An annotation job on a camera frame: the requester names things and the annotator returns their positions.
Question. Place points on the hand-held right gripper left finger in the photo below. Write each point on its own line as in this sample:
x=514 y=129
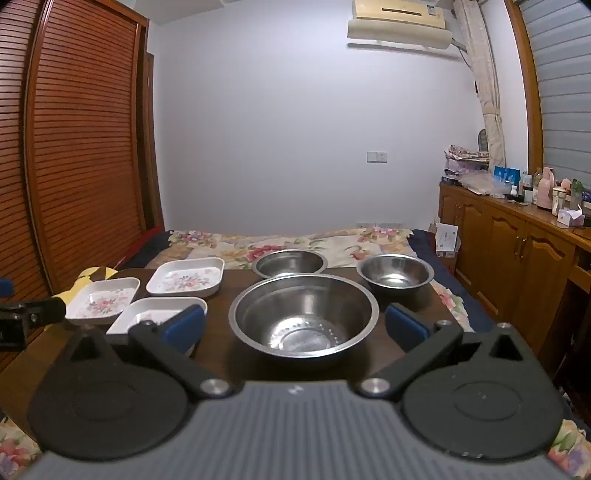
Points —
x=184 y=325

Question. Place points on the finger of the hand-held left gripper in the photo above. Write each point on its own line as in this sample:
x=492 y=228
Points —
x=5 y=288
x=41 y=312

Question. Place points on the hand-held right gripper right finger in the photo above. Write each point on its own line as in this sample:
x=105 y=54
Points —
x=406 y=327

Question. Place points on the white floral rectangular plate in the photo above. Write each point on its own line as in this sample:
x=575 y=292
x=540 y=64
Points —
x=101 y=302
x=184 y=277
x=138 y=314

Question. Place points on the medium steel bowl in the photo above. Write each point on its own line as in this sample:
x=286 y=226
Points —
x=395 y=275

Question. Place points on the large perforated steel bowl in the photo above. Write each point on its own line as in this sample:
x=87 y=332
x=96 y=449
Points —
x=300 y=318

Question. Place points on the small steel bowl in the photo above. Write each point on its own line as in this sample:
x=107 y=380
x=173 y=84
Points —
x=288 y=264

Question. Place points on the yellow plush toy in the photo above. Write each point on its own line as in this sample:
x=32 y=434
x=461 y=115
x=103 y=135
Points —
x=92 y=276

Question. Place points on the dark blue bed sheet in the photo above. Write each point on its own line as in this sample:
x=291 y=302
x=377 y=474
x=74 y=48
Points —
x=461 y=286

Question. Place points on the red and navy blanket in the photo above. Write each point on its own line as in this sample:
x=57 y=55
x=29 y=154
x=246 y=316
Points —
x=143 y=249

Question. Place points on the white cardboard box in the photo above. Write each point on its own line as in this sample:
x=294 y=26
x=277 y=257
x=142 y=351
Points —
x=447 y=240

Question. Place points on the wooden sideboard cabinet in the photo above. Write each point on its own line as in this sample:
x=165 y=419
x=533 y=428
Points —
x=508 y=249

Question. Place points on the floral blanket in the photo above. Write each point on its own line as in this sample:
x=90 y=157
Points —
x=300 y=242

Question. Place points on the clear plastic bag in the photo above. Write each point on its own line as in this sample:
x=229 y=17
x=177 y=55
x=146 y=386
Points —
x=485 y=183

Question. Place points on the wooden louvered wardrobe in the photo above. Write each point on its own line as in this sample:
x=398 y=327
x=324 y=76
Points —
x=78 y=138

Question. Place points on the blue box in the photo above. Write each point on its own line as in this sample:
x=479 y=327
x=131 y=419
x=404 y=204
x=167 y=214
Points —
x=505 y=174

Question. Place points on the pink thermos bottle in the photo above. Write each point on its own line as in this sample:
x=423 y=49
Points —
x=545 y=189

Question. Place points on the white tissue box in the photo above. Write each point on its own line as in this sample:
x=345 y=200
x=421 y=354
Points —
x=570 y=217

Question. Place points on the small grey fan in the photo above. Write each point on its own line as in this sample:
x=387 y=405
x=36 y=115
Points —
x=482 y=141

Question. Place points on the green capped bottle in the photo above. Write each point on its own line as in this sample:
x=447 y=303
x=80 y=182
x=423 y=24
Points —
x=576 y=196

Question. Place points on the beige patterned curtain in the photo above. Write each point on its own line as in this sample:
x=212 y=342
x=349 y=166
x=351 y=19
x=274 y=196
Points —
x=487 y=78

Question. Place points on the grey window shutter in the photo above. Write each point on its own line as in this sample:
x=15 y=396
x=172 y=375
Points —
x=565 y=92

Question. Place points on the white wall switch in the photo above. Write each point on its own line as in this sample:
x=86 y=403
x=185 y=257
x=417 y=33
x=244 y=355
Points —
x=376 y=157

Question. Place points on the wooden window frame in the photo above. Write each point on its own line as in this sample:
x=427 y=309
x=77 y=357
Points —
x=526 y=83

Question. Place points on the cream wall air conditioner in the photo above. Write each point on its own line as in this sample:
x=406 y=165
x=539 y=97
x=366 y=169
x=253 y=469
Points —
x=397 y=10

